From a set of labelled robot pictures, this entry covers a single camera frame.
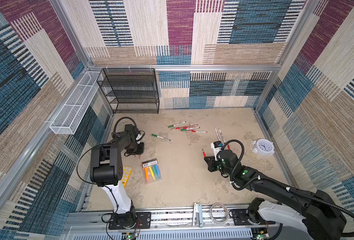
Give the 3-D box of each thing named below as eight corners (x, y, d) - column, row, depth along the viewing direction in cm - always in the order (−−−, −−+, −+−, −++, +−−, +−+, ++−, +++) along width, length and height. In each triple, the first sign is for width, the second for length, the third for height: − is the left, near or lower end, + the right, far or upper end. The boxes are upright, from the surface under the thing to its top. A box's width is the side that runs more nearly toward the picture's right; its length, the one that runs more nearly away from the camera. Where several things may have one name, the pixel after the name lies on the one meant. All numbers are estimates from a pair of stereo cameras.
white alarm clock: (254, 156, 97) (256, 153, 94) (249, 142, 104) (251, 139, 101) (274, 156, 97) (277, 153, 94) (268, 142, 104) (271, 139, 101)
